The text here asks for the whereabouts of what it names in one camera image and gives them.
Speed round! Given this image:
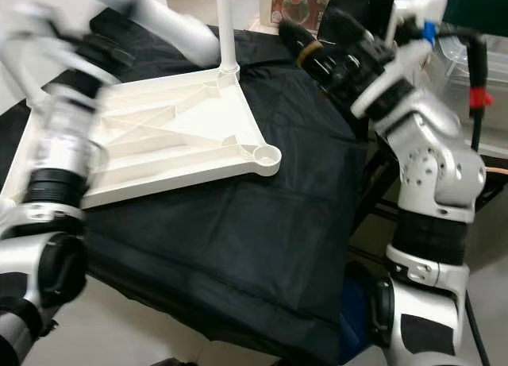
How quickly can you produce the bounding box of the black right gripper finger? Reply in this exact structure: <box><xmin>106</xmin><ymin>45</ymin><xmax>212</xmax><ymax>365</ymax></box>
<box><xmin>278</xmin><ymin>21</ymin><xmax>334</xmax><ymax>73</ymax></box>

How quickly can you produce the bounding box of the white plastic table leg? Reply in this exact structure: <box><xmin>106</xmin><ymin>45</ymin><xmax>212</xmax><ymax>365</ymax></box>
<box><xmin>75</xmin><ymin>0</ymin><xmax>221</xmax><ymax>67</ymax></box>
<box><xmin>216</xmin><ymin>0</ymin><xmax>241</xmax><ymax>75</ymax></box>
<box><xmin>0</xmin><ymin>44</ymin><xmax>48</xmax><ymax>111</ymax></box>

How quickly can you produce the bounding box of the red food poster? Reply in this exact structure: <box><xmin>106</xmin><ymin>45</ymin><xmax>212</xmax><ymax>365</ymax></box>
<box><xmin>270</xmin><ymin>0</ymin><xmax>338</xmax><ymax>29</ymax></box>

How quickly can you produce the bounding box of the shiny black round container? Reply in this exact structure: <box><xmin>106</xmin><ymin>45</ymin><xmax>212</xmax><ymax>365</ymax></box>
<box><xmin>333</xmin><ymin>0</ymin><xmax>406</xmax><ymax>29</ymax></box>

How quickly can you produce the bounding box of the clear plastic storage box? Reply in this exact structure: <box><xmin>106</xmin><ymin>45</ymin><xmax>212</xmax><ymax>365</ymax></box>
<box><xmin>437</xmin><ymin>33</ymin><xmax>508</xmax><ymax>144</ymax></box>

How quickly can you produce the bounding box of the green round lid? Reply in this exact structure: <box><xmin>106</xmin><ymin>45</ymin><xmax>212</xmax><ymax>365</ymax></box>
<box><xmin>441</xmin><ymin>0</ymin><xmax>508</xmax><ymax>37</ymax></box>

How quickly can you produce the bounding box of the black tablecloth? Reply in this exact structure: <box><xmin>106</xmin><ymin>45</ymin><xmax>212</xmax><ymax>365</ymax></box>
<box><xmin>0</xmin><ymin>9</ymin><xmax>374</xmax><ymax>363</ymax></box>

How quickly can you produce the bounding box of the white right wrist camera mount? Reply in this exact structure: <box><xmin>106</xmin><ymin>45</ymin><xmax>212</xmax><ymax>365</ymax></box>
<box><xmin>352</xmin><ymin>0</ymin><xmax>449</xmax><ymax>121</ymax></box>

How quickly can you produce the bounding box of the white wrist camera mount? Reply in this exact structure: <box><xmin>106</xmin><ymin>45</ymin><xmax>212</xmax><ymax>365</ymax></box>
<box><xmin>352</xmin><ymin>0</ymin><xmax>449</xmax><ymax>121</ymax></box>
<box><xmin>12</xmin><ymin>1</ymin><xmax>112</xmax><ymax>77</ymax></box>

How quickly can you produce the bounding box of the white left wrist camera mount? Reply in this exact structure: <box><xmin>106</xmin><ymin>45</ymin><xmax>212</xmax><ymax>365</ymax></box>
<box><xmin>12</xmin><ymin>1</ymin><xmax>112</xmax><ymax>77</ymax></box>

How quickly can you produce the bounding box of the black right arm cable red connector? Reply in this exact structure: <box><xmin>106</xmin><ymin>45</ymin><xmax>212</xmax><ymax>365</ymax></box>
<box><xmin>429</xmin><ymin>25</ymin><xmax>495</xmax><ymax>152</ymax></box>

